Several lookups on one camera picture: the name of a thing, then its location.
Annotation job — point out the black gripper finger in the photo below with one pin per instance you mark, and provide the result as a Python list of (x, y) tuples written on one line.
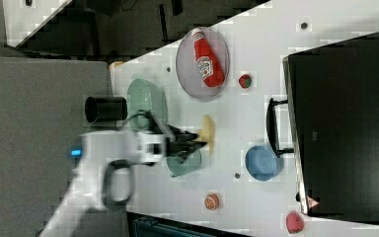
[(186, 149), (183, 134)]

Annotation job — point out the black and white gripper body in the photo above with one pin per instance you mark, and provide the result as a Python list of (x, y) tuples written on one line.
[(155, 138)]

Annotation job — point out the peeled banana toy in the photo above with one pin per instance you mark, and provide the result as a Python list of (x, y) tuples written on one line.
[(207, 133)]

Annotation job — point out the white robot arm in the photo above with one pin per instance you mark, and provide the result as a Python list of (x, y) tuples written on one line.
[(104, 176)]

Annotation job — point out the green measuring cup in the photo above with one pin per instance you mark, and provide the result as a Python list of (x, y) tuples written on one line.
[(191, 164)]

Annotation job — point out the green plastic colander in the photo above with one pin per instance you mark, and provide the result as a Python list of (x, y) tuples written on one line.
[(143, 95)]

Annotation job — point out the orange slice toy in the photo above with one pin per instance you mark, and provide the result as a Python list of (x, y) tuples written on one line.
[(211, 202)]

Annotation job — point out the pink round plate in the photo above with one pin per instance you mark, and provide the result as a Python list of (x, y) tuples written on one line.
[(187, 72)]

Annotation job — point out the small black cup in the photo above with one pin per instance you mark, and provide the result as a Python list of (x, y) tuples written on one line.
[(99, 109)]

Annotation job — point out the red ketchup bottle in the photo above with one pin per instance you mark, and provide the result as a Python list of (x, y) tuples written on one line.
[(206, 61)]

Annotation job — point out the blue plastic cup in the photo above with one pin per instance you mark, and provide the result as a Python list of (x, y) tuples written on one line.
[(262, 163)]

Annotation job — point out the small red tomato toy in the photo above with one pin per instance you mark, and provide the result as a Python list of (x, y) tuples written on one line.
[(245, 81)]

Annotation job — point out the grey partition panel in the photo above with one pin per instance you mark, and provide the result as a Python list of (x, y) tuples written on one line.
[(41, 117)]

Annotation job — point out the red strawberry toy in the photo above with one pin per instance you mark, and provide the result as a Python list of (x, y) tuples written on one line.
[(294, 223)]

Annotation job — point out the blue metal frame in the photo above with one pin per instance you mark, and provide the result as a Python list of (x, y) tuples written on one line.
[(140, 225)]

